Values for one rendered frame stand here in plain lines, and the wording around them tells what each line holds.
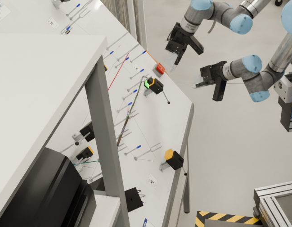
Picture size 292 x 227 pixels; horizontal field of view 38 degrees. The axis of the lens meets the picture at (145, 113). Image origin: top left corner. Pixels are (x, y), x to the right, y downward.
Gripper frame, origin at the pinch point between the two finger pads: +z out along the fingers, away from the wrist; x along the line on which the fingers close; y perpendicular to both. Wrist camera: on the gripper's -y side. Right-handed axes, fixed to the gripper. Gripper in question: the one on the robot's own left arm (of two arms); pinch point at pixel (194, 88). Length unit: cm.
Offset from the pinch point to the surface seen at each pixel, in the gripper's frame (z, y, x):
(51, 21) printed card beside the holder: 18, 38, 55
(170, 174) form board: 7.7, -35.2, 20.2
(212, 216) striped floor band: 63, -79, -58
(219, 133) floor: 95, -30, -124
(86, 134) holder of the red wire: -6, -10, 67
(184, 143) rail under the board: 15.4, -24.4, -0.4
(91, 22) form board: 24, 40, 30
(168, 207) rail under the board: 2, -47, 31
